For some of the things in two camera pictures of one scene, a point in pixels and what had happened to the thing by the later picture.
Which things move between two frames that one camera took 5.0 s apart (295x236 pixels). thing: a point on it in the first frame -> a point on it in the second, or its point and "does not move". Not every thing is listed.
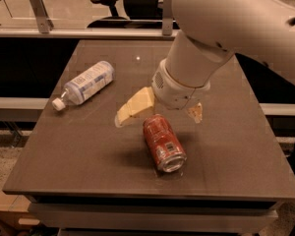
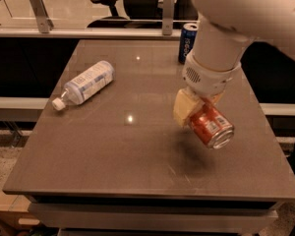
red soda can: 167,147 -> 211,125
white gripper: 175,92 -> 208,80
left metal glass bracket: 44,24 does not move
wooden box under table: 12,211 does not move
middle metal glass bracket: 167,14 does not move
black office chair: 143,5 does not move
